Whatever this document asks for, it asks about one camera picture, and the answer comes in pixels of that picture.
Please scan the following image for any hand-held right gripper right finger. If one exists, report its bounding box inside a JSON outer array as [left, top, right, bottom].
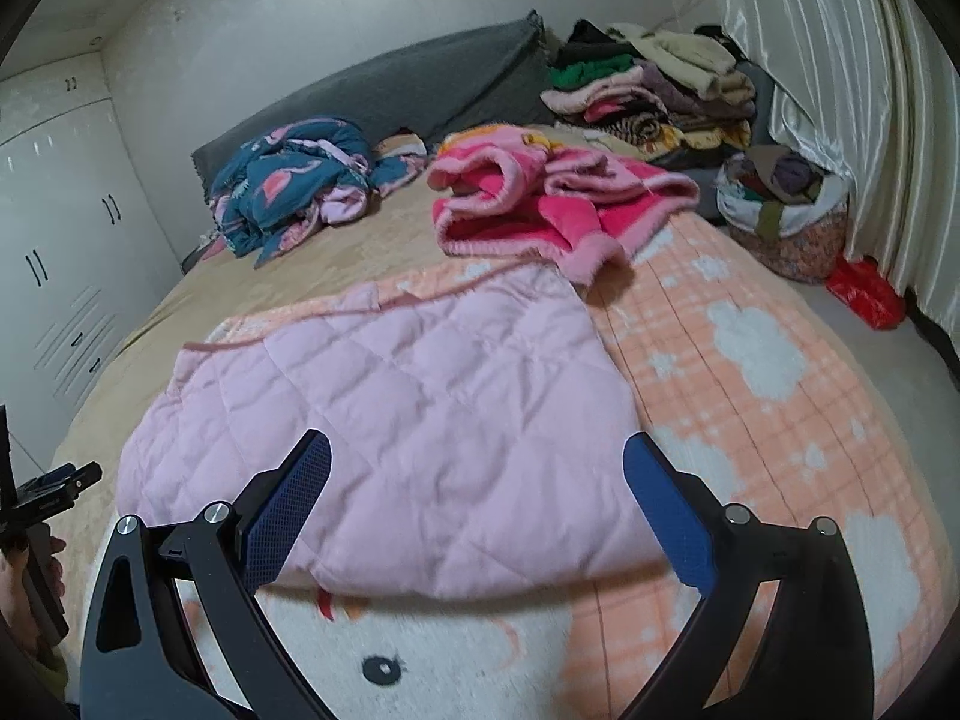
[[622, 431, 875, 720]]

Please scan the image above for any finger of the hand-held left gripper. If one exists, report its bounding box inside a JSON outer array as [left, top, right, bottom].
[[19, 463, 104, 511]]

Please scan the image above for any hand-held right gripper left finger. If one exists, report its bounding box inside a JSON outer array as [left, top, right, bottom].
[[79, 427, 335, 720]]

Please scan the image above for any pink quilted jacket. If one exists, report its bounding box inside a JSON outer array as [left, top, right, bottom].
[[116, 266, 668, 601]]

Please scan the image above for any heap of dark clothes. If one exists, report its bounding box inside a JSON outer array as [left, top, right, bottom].
[[724, 144, 837, 203]]

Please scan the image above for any pile of folded clothes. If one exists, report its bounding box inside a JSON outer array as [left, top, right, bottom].
[[540, 19, 758, 166]]

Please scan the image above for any person's left hand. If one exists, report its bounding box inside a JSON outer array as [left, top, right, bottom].
[[0, 532, 68, 650]]

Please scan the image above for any orange plaid flower blanket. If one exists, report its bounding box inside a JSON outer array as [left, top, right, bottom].
[[67, 229, 960, 720]]

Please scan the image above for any white wardrobe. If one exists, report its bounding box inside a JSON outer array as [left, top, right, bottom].
[[0, 52, 185, 466]]

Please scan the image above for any beige bed sheet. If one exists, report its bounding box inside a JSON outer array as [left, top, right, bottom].
[[52, 124, 571, 466]]

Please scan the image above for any floral fabric basket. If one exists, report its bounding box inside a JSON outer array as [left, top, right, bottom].
[[716, 154, 852, 286]]

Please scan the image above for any red bag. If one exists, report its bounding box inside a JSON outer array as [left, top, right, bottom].
[[825, 255, 908, 329]]

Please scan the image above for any blue flamingo print garment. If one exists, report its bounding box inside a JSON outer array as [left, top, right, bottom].
[[210, 118, 430, 269]]

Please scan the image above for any hot pink fleece robe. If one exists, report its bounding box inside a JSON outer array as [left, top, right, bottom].
[[427, 124, 702, 287]]

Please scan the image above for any beige striped cloth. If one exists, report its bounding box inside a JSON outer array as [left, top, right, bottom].
[[373, 131, 432, 163]]

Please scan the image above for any gray headboard cushion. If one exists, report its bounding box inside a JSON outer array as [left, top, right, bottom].
[[191, 10, 560, 200]]

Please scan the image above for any white satin curtain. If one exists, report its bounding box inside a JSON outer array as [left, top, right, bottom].
[[697, 0, 960, 361]]

